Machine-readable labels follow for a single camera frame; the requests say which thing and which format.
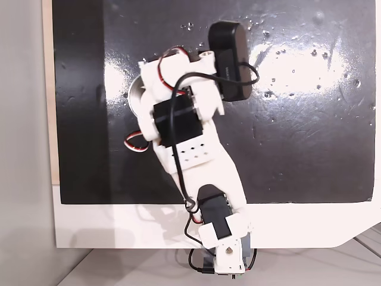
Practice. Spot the pale green steel mug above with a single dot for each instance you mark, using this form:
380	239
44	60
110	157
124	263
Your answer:
135	98

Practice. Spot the black oval camera box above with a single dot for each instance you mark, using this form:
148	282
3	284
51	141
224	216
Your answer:
232	59

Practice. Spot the black table mat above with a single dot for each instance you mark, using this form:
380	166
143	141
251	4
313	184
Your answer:
282	134

